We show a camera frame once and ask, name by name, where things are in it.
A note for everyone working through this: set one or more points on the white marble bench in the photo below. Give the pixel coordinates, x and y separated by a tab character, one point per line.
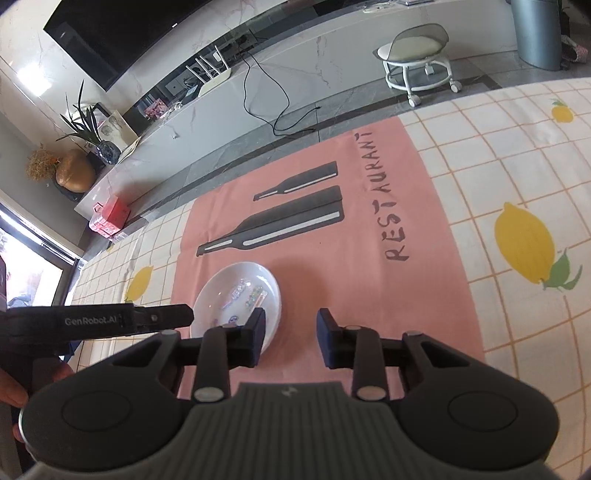
323	50

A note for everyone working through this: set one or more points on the blue patterned vase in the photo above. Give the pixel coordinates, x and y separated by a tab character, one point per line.
109	152

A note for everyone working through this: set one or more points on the white picture card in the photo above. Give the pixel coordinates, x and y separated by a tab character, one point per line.
117	131

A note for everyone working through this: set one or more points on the white router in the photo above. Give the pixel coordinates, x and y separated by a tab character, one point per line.
214	81

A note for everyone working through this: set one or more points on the pink bottle-print table runner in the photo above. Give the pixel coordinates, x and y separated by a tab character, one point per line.
323	240

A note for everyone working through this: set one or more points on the pink photo card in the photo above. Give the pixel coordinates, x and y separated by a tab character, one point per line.
155	109

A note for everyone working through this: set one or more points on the black television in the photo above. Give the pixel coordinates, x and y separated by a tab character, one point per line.
138	32

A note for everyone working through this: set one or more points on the grey trash can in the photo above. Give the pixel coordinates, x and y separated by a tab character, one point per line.
535	37

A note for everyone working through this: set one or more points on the red box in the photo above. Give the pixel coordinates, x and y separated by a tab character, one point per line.
111	214

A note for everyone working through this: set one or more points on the person's left hand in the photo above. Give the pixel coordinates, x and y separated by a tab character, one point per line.
11	390

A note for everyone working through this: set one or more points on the gold vase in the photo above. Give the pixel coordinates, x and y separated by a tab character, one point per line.
75	173

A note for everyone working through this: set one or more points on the window frame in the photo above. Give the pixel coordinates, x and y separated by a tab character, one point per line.
37	240

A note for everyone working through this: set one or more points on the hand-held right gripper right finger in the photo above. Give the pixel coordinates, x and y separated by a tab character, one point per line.
325	337

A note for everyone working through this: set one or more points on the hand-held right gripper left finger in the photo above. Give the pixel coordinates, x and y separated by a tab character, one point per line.
257	332

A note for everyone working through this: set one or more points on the green potted plant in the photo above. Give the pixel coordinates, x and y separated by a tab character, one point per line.
85	124

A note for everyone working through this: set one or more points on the small white dish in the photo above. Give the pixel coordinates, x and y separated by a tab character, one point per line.
231	286

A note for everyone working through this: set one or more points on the white round stool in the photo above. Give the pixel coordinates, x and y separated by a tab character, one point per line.
411	50

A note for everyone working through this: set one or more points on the dried flower bunch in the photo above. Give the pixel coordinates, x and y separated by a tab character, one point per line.
40	164

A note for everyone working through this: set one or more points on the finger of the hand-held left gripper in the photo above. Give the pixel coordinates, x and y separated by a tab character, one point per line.
161	316

